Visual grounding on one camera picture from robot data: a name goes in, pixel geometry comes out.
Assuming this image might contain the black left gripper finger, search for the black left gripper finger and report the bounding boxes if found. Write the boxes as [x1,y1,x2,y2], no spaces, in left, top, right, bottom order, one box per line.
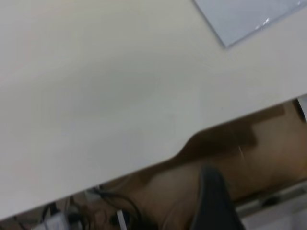
[190,165,247,230]

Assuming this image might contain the clear plastic zip bag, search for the clear plastic zip bag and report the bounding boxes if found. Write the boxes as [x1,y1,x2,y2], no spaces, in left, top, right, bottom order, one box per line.
[192,0,307,49]

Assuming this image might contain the white table leg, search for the white table leg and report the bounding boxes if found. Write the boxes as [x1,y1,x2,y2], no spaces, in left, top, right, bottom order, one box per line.
[295,95,307,121]

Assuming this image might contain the aluminium frame rail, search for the aluminium frame rail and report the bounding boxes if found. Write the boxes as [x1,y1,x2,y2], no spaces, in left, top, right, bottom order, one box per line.
[234,183,307,218]

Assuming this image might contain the black cable bundle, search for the black cable bundle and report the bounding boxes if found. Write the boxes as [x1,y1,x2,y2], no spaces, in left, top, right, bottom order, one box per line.
[94,188,147,230]

